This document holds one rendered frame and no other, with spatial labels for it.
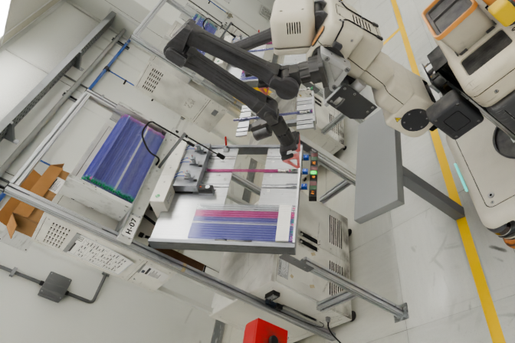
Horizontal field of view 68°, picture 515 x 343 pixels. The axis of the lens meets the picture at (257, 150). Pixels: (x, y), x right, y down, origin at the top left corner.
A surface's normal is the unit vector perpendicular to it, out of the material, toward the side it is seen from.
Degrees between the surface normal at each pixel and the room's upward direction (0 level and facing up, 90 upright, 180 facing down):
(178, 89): 90
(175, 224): 48
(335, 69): 90
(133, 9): 90
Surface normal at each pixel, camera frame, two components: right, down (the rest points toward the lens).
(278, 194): -0.13, -0.74
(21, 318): 0.56, -0.55
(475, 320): -0.81, -0.50
